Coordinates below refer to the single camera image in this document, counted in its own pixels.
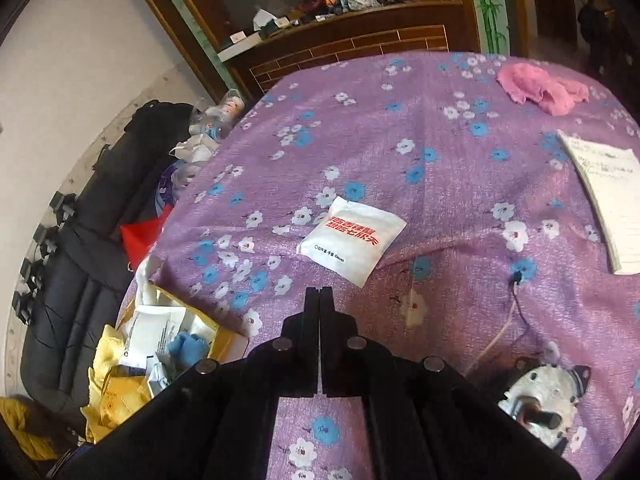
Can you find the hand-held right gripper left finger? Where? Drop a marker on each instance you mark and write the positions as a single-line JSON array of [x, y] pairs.
[[310, 325]]

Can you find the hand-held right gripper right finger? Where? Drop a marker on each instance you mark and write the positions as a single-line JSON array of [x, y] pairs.
[[329, 325]]

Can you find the gold cardboard box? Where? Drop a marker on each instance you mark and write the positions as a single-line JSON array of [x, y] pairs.
[[227, 341]]

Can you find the white packet with red print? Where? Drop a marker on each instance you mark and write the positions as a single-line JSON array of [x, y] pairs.
[[350, 240]]

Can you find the white paper leaflet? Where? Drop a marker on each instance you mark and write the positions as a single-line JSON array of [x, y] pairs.
[[150, 335]]

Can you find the red paper bag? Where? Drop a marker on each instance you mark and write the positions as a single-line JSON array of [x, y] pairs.
[[145, 240]]

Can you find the purple floral bedsheet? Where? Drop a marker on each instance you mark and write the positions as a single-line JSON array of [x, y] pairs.
[[400, 125]]

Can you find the plastic bottle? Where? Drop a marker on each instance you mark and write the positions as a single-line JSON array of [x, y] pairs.
[[210, 130]]

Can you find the black leather sofa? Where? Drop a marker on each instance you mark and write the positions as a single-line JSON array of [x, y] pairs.
[[100, 260]]

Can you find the black electric motor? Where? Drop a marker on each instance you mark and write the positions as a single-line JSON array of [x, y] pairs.
[[545, 385]]

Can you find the wooden cabinet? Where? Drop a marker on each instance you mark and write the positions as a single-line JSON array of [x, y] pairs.
[[350, 45]]

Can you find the flat white box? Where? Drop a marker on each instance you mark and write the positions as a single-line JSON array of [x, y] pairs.
[[239, 50]]

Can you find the yellow garment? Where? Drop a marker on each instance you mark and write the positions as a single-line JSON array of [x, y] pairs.
[[25, 427]]

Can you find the white notebook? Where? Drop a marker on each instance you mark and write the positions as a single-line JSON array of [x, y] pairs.
[[610, 195]]

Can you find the pink cloth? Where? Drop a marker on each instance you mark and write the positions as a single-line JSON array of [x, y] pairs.
[[530, 82]]

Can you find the dark hanging clothes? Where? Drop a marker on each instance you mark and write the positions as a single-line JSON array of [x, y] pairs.
[[605, 35]]

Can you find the bamboo wall poster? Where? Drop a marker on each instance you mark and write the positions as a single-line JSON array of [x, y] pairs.
[[490, 5]]

